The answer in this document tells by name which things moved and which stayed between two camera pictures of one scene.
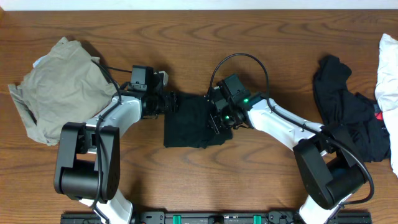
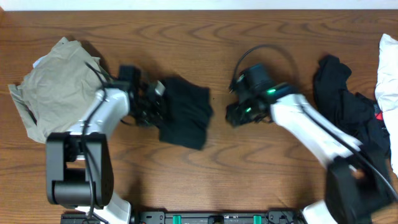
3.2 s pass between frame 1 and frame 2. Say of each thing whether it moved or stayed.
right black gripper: moved
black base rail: stayed
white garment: stayed
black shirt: moved
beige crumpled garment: stayed
